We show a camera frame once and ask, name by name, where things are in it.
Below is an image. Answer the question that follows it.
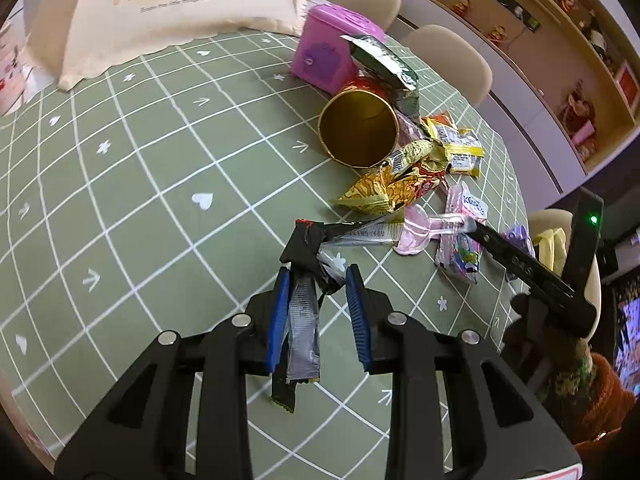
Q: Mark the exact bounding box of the purple toy carriage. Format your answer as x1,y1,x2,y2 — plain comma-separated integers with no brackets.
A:
502,225,536,281

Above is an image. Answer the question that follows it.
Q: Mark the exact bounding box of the clear pink plastic scoop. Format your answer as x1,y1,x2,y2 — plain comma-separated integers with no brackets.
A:
392,205,476,256

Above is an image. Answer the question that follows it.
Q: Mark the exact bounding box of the pink mini trash bin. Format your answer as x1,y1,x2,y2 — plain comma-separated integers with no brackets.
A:
291,3,386,96

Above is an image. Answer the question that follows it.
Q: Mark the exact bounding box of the gold candy wrapper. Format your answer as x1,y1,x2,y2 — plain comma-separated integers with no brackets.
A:
387,139,436,173

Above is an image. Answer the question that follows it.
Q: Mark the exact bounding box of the pink packet with blue print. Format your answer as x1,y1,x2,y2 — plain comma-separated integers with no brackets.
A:
446,181,489,224

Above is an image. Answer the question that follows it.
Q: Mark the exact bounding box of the black silver foil wrapper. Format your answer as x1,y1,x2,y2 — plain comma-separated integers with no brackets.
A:
270,219,406,415

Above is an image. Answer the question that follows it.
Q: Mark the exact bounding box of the red orange snack wrapper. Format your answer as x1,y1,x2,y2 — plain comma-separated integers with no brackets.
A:
421,114,458,143

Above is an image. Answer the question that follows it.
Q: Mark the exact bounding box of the seated doll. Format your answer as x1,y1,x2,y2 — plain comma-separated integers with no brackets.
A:
557,80,598,143

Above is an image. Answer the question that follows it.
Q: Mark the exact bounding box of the television screen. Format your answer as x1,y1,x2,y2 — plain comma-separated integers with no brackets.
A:
612,297,640,386

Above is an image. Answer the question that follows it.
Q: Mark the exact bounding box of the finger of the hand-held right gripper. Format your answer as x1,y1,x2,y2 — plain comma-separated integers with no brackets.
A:
467,219,577,302

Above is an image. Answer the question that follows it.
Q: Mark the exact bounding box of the black white plush toy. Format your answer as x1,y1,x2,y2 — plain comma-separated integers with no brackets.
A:
582,17,608,61

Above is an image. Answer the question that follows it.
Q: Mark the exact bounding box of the yellow wafer wrapper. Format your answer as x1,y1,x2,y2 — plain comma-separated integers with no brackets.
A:
435,127,486,178

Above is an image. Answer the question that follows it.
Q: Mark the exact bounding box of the wooden wall shelf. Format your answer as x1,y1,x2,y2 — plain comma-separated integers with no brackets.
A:
350,0,640,173

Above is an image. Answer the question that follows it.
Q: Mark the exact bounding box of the person's right hand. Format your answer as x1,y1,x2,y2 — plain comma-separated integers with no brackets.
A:
502,292,593,401

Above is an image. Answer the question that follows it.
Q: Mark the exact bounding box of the person's right forearm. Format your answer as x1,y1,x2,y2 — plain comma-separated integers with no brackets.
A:
570,345,638,446

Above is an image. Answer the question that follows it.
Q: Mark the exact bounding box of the green silver foil wrapper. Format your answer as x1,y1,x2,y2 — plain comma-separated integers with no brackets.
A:
340,34,421,126

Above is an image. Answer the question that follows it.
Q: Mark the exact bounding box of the cream printed food cover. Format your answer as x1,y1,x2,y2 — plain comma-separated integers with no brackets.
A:
25,0,313,92

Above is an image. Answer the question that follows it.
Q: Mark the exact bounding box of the pink snack wrapper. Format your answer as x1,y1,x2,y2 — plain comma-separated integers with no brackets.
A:
397,107,428,148

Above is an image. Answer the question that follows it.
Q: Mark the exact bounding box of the red gold cylindrical can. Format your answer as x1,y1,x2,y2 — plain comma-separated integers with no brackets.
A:
318,75,401,168

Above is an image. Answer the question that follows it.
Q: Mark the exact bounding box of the green grid tablecloth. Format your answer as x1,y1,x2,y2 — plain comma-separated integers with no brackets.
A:
0,30,531,476

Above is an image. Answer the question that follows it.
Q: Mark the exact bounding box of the pale purple plastic packet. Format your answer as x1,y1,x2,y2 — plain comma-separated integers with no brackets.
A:
434,232,484,286

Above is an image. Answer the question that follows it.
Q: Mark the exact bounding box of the white red printed box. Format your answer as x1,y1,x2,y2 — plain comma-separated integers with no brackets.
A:
0,25,26,116

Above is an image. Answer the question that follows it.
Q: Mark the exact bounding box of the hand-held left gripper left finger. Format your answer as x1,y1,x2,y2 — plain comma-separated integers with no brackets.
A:
54,266,292,480

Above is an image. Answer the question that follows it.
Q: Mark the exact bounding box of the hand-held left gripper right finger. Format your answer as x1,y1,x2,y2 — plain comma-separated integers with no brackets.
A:
345,264,583,480

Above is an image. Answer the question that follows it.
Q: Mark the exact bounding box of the red yellow snack bag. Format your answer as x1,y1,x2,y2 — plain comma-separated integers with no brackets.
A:
332,157,448,216

